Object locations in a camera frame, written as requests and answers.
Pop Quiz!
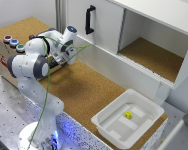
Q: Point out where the red button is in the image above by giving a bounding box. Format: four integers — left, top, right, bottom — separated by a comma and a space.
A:
3, 34, 13, 44

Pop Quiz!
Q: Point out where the blue button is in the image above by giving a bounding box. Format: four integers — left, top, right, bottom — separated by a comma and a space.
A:
9, 38, 20, 48

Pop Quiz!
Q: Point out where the black door handle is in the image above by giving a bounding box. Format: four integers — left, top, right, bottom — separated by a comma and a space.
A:
84, 4, 97, 36

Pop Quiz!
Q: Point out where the purple block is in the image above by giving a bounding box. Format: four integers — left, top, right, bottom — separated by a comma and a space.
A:
28, 33, 36, 41

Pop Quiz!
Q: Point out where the white cabinet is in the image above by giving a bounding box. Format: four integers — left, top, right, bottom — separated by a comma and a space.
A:
66, 0, 188, 107

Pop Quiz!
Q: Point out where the white plastic box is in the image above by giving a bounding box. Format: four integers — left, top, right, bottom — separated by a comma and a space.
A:
90, 88, 166, 150

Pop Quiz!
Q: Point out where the yellow block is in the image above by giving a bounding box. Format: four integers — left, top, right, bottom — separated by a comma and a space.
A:
124, 110, 133, 120

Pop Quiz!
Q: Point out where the green button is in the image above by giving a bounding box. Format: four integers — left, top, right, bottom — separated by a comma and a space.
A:
15, 43, 26, 54

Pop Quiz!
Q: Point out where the green cable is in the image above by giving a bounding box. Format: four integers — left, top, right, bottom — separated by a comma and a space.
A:
26, 35, 93, 150

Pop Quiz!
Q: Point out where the white sliding door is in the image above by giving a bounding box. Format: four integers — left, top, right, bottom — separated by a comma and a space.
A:
67, 0, 125, 56

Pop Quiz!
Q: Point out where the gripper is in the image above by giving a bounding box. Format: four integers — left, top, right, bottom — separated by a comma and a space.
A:
61, 46, 78, 66

